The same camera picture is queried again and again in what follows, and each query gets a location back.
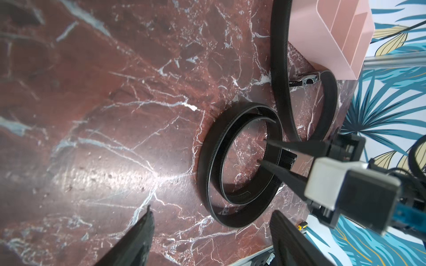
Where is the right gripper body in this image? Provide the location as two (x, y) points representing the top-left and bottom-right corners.
(304, 134), (366, 229)

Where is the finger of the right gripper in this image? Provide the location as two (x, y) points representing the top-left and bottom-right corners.
(260, 160), (308, 201)
(264, 139), (331, 157)

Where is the yellow black screwdriver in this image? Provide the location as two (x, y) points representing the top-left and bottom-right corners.
(297, 221), (308, 232)

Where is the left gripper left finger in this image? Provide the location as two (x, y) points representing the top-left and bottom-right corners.
(95, 206), (155, 266)

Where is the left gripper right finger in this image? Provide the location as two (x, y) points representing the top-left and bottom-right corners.
(270, 210), (333, 266)

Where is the pink divided storage tray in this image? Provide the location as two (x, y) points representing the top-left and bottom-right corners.
(288, 0), (375, 80)

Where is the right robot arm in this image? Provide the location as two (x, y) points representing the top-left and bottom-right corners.
(260, 134), (426, 237)

